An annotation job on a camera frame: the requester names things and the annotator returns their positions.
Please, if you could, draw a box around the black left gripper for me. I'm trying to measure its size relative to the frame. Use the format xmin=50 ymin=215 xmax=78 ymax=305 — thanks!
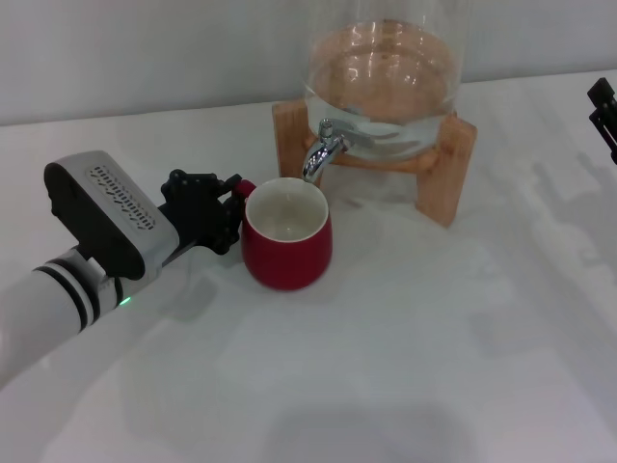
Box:
xmin=156 ymin=168 xmax=248 ymax=267

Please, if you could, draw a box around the red ceramic cup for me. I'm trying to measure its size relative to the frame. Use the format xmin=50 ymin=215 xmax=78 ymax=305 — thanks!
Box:
xmin=234 ymin=177 xmax=334 ymax=291

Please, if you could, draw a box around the chrome faucet tap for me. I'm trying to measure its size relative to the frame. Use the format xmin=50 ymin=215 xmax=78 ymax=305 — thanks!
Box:
xmin=301 ymin=118 xmax=375 ymax=184

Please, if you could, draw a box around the wooden dispenser stand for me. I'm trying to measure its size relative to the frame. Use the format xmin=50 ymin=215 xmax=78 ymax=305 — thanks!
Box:
xmin=271 ymin=98 xmax=477 ymax=228

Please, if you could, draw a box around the glass water dispenser jar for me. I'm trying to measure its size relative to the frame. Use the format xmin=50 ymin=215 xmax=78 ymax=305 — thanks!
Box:
xmin=303 ymin=0 xmax=467 ymax=159

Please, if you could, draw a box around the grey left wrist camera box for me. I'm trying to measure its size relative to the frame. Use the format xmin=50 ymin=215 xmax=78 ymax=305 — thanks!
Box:
xmin=43 ymin=150 xmax=181 ymax=282

